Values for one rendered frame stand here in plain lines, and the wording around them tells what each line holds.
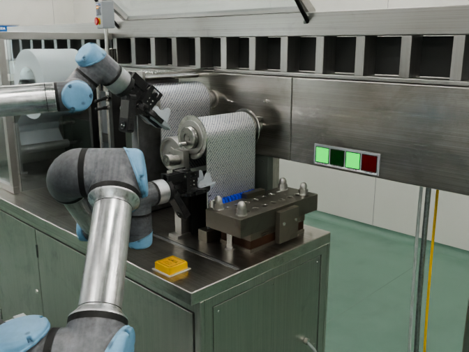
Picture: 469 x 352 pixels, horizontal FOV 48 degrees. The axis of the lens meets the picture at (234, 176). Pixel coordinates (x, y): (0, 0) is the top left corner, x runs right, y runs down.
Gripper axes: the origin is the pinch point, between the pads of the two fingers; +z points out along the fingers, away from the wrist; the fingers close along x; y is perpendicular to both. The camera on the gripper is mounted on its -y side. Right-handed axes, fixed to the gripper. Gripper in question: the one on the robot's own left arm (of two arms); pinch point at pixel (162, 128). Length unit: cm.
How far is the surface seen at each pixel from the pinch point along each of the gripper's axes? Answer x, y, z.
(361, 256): 56, 43, 256
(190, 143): -2.9, 1.5, 10.8
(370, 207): 82, 93, 282
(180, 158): 0.9, -3.5, 13.2
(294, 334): -34, -36, 69
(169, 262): -17.9, -35.7, 14.2
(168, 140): 12.5, 1.9, 13.9
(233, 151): -7.1, 8.3, 25.5
